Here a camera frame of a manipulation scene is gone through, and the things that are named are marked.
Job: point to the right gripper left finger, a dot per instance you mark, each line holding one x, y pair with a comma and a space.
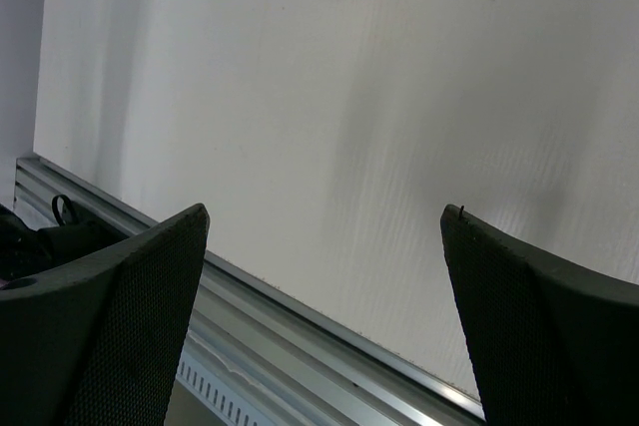
97, 341

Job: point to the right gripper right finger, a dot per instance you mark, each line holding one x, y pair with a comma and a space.
551, 342

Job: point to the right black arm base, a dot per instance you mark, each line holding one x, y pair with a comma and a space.
77, 232

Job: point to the slotted cable duct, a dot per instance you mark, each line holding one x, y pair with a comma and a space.
228, 405

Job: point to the aluminium rail frame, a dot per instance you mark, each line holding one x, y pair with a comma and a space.
300, 368

